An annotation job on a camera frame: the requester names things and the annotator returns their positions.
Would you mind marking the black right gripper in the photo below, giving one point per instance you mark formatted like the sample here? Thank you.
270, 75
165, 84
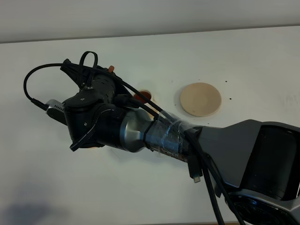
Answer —
95, 87

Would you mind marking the brown clay teapot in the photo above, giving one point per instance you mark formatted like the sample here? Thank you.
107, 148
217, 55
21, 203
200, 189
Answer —
111, 69

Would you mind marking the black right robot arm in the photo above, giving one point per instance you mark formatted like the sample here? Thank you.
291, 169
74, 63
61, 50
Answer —
254, 165

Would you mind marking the white teacup near teapot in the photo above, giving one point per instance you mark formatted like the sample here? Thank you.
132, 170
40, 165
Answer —
146, 93

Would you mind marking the beige teapot saucer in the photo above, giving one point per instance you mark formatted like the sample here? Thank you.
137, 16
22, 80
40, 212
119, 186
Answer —
200, 99

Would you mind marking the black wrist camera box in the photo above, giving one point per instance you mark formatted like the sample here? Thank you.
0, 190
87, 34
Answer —
55, 110

